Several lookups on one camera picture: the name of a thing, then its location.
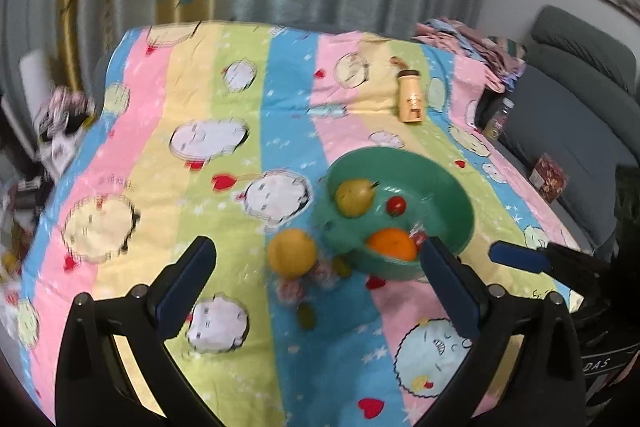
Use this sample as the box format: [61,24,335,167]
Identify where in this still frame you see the clear red candy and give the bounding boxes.
[273,259,341,307]

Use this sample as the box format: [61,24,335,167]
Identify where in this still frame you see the green pear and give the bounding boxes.
[333,179,378,219]

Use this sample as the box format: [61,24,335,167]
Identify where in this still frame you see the folded clothes pile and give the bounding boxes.
[413,17,526,92]

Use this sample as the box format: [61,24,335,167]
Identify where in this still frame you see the colourful cartoon striped sheet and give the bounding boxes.
[17,22,574,426]

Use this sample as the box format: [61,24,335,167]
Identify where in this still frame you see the orange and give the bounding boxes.
[366,228,418,262]

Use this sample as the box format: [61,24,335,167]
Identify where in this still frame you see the grey sofa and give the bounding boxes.
[498,5,639,259]

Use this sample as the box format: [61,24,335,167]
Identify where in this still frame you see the yellow lemon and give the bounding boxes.
[267,229,318,280]

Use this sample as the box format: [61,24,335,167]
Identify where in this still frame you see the red cherry tomato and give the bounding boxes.
[385,195,407,217]

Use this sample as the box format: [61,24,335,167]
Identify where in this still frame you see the red snack packet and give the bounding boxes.
[528,154,568,204]

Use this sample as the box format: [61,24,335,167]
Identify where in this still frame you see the yellow bear bottle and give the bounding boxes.
[390,55,424,124]

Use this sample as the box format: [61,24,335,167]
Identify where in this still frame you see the green plastic bowl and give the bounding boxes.
[311,147,475,281]

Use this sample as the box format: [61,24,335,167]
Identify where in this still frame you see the clear plastic bottle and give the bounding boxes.
[483,98,514,142]

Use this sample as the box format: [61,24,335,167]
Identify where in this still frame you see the white cylinder lamp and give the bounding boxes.
[18,50,54,128]

